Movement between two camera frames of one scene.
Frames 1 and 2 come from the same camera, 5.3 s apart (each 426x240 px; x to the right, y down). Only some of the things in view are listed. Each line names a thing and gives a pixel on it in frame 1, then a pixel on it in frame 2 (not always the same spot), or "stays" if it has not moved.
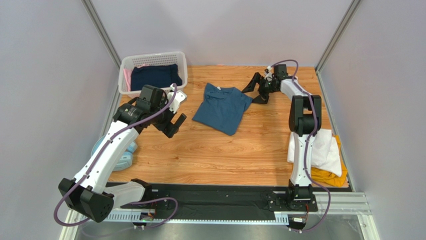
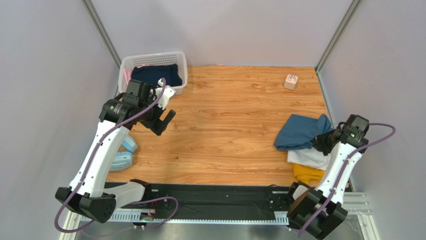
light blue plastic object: x=125 y=161 stays
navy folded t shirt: x=161 y=76 stays
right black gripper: x=265 y=86 → x=324 y=141
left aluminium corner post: x=101 y=32 stays
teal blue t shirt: x=222 y=108 → x=297 y=132
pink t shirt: x=127 y=75 stays
